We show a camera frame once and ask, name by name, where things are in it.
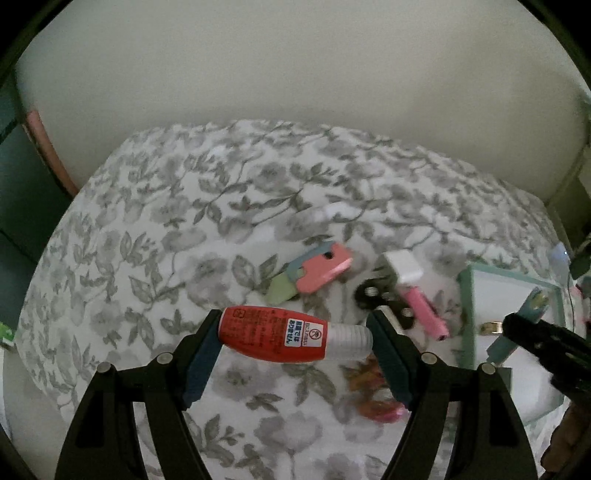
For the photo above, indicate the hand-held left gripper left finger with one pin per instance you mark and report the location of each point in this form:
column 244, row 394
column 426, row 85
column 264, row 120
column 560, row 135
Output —
column 205, row 364

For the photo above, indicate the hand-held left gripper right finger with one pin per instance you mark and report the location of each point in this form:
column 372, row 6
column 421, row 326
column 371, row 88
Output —
column 392, row 364

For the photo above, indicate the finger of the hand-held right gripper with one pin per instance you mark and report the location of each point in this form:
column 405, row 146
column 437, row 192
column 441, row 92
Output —
column 535, row 334

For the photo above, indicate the light blue pen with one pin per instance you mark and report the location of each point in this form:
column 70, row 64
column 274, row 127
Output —
column 535, row 302

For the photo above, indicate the red glue bottle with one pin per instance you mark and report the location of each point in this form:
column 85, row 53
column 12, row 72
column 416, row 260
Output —
column 268, row 330

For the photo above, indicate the shallow teal cardboard box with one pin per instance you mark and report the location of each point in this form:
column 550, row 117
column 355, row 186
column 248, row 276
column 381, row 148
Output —
column 466, row 314

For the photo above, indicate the black toy car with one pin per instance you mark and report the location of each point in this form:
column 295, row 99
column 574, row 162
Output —
column 369, row 293

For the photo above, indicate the small orange figurine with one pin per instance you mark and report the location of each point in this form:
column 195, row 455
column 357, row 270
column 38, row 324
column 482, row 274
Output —
column 364, row 376

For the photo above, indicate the gold flash drive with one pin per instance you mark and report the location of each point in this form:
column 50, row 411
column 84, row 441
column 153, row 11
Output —
column 491, row 327

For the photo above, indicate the pink round toy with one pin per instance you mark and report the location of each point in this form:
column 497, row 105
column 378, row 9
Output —
column 383, row 410

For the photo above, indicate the pink stick-shaped gadget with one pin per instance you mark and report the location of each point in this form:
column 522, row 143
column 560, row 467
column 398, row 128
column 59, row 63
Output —
column 422, row 309

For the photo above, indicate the black power adapter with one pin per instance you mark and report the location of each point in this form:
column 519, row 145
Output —
column 581, row 265

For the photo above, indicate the pink and green stapler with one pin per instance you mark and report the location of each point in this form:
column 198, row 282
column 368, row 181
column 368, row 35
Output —
column 318, row 270

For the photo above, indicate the white shelf unit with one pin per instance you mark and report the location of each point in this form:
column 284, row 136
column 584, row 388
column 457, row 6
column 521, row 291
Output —
column 565, row 198

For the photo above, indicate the grey floral blanket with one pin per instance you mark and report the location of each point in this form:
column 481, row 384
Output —
column 184, row 207

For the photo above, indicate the dark green cabinet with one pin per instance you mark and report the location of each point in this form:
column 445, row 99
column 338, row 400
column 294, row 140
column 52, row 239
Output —
column 18, row 207

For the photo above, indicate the pink board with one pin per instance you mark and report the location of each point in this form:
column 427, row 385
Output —
column 51, row 152

